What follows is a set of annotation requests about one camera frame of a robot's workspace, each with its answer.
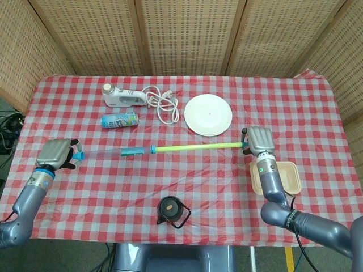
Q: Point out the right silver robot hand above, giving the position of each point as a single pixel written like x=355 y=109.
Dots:
x=261 y=140

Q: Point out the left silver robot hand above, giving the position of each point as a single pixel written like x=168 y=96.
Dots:
x=54 y=153

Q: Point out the green blue water pump toy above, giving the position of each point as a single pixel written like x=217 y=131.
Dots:
x=198 y=147

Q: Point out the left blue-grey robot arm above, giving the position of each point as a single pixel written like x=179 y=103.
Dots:
x=25 y=198

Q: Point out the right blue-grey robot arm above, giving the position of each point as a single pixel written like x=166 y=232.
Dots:
x=272 y=184

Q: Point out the white electric hand mixer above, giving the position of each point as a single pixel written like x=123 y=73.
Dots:
x=119 y=99

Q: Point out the beige plastic food container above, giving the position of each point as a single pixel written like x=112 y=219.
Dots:
x=289 y=178

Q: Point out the white round plate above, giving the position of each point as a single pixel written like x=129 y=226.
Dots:
x=208 y=114

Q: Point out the red white checkered tablecloth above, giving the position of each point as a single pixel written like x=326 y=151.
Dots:
x=113 y=184

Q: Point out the blue beverage can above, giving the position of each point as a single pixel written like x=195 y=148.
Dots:
x=119 y=120

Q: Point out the white table leg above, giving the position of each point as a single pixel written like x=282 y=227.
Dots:
x=251 y=259

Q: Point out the woven bamboo folding screen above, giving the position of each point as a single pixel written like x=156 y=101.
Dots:
x=187 y=34

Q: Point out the blue-grey robot torso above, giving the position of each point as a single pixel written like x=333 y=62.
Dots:
x=175 y=259

